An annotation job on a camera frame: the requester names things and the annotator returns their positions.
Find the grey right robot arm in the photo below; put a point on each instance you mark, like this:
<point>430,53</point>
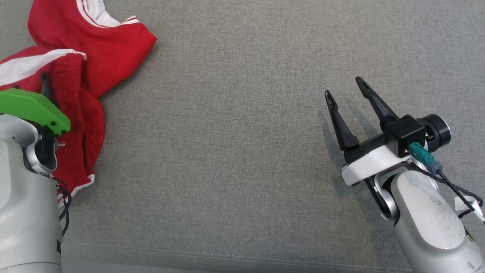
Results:
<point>428,216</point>

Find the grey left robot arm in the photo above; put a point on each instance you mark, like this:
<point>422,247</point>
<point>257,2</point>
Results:
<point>22,212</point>

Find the red mesh sports shorts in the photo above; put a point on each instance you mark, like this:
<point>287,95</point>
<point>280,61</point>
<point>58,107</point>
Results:
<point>83,129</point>

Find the red white-sleeved shirt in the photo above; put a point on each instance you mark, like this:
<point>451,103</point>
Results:
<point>113,53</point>

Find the grey fabric sofa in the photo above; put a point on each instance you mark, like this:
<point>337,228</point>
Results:
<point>227,151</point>

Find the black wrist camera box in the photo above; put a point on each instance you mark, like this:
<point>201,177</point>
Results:
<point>407,131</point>

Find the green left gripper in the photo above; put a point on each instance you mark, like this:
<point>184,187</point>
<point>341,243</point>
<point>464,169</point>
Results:
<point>34,106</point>

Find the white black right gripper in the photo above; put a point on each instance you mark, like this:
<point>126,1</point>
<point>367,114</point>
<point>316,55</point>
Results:
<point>369,163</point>

